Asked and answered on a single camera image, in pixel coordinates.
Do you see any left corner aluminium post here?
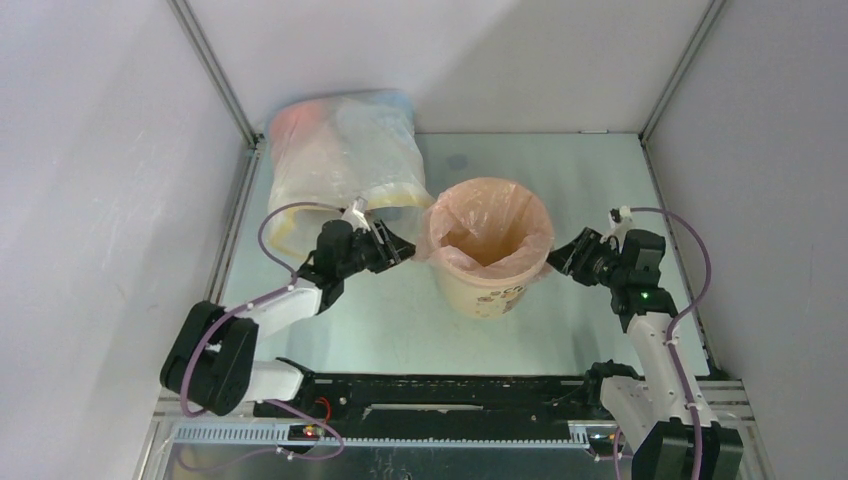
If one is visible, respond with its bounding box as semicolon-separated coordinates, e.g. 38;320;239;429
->
167;0;261;149

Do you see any aluminium front frame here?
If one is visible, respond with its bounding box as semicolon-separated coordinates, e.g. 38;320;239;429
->
132;377;776;480

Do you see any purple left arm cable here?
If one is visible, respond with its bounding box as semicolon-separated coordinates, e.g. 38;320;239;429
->
175;201;352;463

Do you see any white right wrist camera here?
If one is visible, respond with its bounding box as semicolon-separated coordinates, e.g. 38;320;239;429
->
601;206;633;246

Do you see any right corner aluminium post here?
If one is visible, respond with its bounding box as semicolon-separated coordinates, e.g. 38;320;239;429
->
639;0;728;146

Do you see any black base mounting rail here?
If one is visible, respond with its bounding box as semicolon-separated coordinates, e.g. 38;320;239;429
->
289;372;613;442

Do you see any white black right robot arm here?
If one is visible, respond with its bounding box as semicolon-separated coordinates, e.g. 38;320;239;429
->
548;228;744;479

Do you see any large translucent bag of bags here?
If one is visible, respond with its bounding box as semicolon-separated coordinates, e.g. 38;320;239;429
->
265;89;434;259

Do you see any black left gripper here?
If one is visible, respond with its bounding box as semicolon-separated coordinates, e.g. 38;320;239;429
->
337;218;419;279

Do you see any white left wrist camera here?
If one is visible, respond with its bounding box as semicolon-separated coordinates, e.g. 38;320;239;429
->
341;196;371;232

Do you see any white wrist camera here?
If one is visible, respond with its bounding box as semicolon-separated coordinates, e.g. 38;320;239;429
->
601;206;633;246
341;196;371;232

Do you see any pink plastic trash bag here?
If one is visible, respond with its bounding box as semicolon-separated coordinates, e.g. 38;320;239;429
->
414;177;555;281

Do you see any corner aluminium post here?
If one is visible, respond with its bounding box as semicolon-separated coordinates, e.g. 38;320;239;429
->
639;0;728;146
167;0;261;149

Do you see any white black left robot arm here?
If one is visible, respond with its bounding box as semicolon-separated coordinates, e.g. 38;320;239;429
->
160;220;416;417

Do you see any cream round trash bin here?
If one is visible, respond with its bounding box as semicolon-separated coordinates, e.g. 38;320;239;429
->
430;261;546;319

